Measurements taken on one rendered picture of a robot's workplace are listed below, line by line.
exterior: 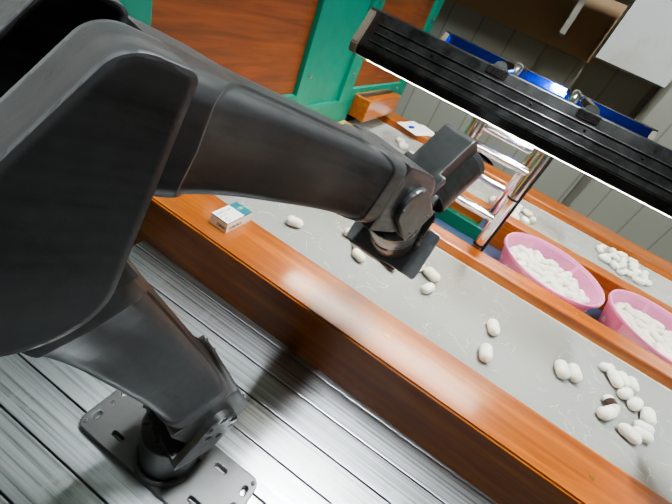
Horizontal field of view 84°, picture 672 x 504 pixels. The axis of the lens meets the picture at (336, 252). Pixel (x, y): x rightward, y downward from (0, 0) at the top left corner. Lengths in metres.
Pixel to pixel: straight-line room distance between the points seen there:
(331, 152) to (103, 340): 0.16
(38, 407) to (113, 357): 0.31
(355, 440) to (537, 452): 0.24
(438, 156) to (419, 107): 2.47
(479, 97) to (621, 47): 1.91
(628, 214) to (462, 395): 2.47
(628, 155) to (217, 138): 0.62
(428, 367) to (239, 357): 0.27
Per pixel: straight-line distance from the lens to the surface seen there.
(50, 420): 0.54
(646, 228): 2.99
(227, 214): 0.63
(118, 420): 0.52
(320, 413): 0.57
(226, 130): 0.17
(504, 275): 0.90
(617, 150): 0.70
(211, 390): 0.34
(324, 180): 0.23
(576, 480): 0.63
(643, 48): 2.56
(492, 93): 0.68
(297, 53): 0.94
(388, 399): 0.57
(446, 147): 0.38
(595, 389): 0.85
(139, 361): 0.26
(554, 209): 1.55
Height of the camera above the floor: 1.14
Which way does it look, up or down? 35 degrees down
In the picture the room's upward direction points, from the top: 25 degrees clockwise
